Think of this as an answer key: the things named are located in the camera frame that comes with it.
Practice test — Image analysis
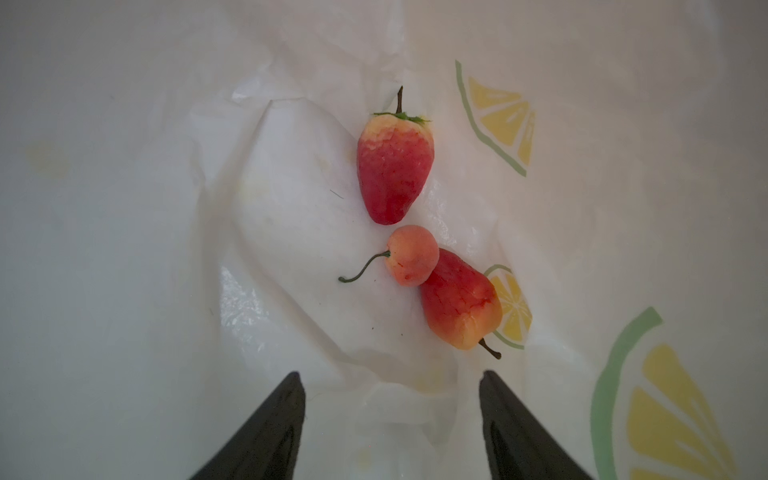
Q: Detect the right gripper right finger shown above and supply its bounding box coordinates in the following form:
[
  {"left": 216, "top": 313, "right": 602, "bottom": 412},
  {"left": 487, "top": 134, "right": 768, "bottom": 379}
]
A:
[{"left": 479, "top": 370, "right": 590, "bottom": 480}]

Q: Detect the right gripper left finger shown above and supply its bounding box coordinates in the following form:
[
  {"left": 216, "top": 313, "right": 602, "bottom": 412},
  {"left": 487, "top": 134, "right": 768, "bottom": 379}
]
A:
[{"left": 193, "top": 371, "right": 306, "bottom": 480}]

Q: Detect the white plastic bag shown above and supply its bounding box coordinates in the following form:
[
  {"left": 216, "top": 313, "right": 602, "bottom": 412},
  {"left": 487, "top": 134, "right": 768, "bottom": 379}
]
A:
[{"left": 1, "top": 1, "right": 767, "bottom": 479}]

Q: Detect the fake strawberry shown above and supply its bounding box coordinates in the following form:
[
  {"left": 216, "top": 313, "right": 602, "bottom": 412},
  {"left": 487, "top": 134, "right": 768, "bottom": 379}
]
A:
[
  {"left": 356, "top": 90, "right": 435, "bottom": 225},
  {"left": 419, "top": 248, "right": 503, "bottom": 359}
]

